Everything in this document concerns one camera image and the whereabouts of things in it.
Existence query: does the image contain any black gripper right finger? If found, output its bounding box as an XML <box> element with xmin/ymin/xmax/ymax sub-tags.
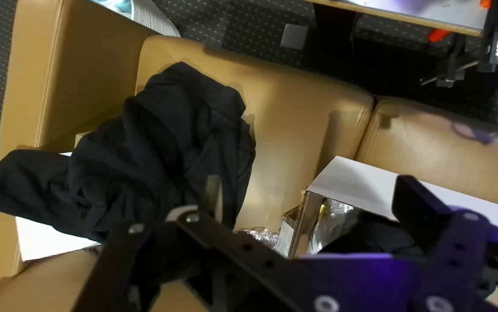
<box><xmin>393</xmin><ymin>174</ymin><xmax>498</xmax><ymax>312</ymax></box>

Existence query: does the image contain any tan leather sofa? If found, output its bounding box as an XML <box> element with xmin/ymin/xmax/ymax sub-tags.
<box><xmin>0</xmin><ymin>0</ymin><xmax>498</xmax><ymax>312</ymax></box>

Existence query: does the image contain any wooden table with clamps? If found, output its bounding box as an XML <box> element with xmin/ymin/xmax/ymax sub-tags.
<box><xmin>310</xmin><ymin>0</ymin><xmax>498</xmax><ymax>86</ymax></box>

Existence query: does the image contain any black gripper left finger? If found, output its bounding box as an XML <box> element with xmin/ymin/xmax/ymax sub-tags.
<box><xmin>74</xmin><ymin>174</ymin><xmax>296</xmax><ymax>312</ymax></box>

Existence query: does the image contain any black jersey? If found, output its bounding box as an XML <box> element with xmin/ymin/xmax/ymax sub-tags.
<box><xmin>0</xmin><ymin>62</ymin><xmax>256</xmax><ymax>240</ymax></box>

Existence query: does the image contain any white paper sheet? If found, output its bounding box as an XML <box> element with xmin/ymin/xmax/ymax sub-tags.
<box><xmin>16</xmin><ymin>216</ymin><xmax>96</xmax><ymax>261</ymax></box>

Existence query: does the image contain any white cardboard box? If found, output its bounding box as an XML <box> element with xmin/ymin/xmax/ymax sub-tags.
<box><xmin>284</xmin><ymin>155</ymin><xmax>498</xmax><ymax>256</ymax></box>

